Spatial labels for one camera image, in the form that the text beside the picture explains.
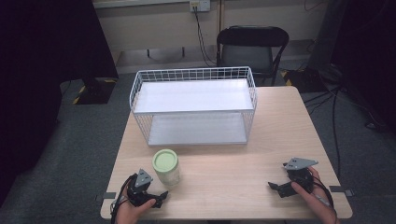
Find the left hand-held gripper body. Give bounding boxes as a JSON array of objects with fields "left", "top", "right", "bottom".
[{"left": 126, "top": 168, "right": 157, "bottom": 208}]

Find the white wire shelf rack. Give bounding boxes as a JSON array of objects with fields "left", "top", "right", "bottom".
[{"left": 129, "top": 65, "right": 258, "bottom": 147}]

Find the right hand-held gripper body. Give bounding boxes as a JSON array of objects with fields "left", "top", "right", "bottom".
[{"left": 282, "top": 157, "right": 319, "bottom": 194}]

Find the black curtain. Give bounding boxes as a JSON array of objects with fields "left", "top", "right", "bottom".
[
  {"left": 330, "top": 0, "right": 396, "bottom": 133},
  {"left": 0, "top": 0, "right": 120, "bottom": 208}
]

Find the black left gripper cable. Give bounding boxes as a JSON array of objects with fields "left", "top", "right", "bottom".
[{"left": 110, "top": 173, "right": 138, "bottom": 224}]

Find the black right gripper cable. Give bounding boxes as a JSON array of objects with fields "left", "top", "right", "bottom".
[{"left": 308, "top": 167, "right": 339, "bottom": 223}]

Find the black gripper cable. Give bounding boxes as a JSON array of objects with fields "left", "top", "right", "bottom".
[
  {"left": 308, "top": 167, "right": 339, "bottom": 223},
  {"left": 110, "top": 173, "right": 138, "bottom": 224}
]

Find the grey table edge bracket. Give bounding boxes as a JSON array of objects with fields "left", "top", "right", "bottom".
[
  {"left": 94, "top": 191, "right": 117, "bottom": 202},
  {"left": 329, "top": 185, "right": 356, "bottom": 198}
]

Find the black folding chair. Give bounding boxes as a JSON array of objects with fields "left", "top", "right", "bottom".
[{"left": 216, "top": 25, "right": 290, "bottom": 88}]

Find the person's right hand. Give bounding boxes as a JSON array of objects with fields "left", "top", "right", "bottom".
[{"left": 290, "top": 166, "right": 338, "bottom": 217}]

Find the white wall socket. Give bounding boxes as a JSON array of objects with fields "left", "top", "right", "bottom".
[{"left": 189, "top": 0, "right": 212, "bottom": 13}]

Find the black floor cable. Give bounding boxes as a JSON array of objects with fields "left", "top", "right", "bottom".
[{"left": 303, "top": 86, "right": 342, "bottom": 181}]

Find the person's left hand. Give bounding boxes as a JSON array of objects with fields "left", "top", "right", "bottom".
[{"left": 116, "top": 186, "right": 157, "bottom": 224}]

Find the glass jar with green lid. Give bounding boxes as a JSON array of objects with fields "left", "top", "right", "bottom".
[{"left": 151, "top": 148, "right": 182, "bottom": 188}]

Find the black stand base yellow tape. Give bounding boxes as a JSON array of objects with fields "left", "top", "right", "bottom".
[
  {"left": 72, "top": 77, "right": 119, "bottom": 105},
  {"left": 281, "top": 68, "right": 322, "bottom": 93}
]

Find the black wall socket cable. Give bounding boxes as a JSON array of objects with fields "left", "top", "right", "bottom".
[{"left": 192, "top": 6, "right": 218, "bottom": 67}]

